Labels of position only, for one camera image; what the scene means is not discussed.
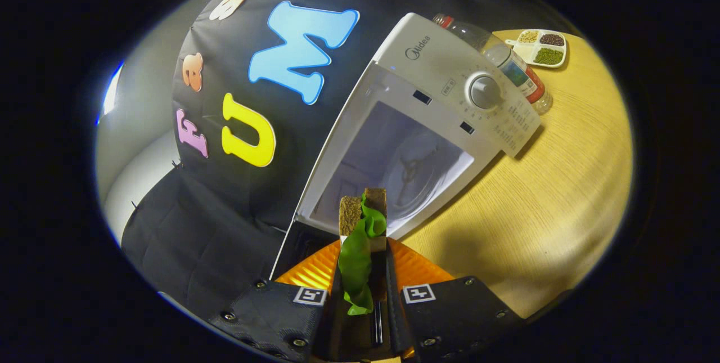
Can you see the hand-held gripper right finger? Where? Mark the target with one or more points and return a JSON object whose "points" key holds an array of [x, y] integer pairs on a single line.
{"points": [[395, 312]]}

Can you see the brown bread lettuce sandwich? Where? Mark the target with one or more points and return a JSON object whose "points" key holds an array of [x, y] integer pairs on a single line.
{"points": [[355, 261]]}

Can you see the white divided dish with beans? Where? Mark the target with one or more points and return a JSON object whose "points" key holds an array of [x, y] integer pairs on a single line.
{"points": [[543, 48]]}

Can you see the white microwave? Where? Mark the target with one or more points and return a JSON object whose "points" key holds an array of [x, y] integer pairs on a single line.
{"points": [[433, 59]]}

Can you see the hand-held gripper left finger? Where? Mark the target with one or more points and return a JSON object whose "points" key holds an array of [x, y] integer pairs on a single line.
{"points": [[270, 312]]}

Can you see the clear plastic bottle red label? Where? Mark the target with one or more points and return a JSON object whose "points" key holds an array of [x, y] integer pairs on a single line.
{"points": [[517, 70]]}

